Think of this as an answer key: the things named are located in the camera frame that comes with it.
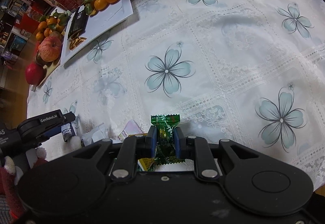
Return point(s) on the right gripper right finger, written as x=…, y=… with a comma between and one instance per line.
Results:
x=180, y=143

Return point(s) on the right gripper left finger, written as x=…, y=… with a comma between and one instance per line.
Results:
x=150, y=142

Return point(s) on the blue white snack packet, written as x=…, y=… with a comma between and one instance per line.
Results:
x=67, y=131

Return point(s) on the yellow silver snack packet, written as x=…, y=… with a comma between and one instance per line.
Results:
x=145, y=163

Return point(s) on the pastel white snack packet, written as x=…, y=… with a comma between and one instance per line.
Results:
x=131, y=128

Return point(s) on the grey white snack packet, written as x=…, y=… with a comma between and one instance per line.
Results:
x=98, y=133

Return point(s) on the red apple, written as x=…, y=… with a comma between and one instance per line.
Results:
x=34, y=74

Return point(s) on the white floral lace tablecloth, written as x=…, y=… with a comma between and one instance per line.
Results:
x=248, y=70

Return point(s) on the gold chocolate coins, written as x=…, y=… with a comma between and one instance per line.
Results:
x=75, y=42

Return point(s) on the tangerine pile on board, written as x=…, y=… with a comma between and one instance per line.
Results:
x=54, y=24

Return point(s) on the white rectangular plate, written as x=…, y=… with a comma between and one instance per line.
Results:
x=97, y=25

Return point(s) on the black snack packet on plate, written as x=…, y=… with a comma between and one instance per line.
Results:
x=79, y=22

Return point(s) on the shelf with clutter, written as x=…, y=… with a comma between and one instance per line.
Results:
x=19, y=21

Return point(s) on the tangerines on plate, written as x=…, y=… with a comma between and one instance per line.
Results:
x=92, y=7

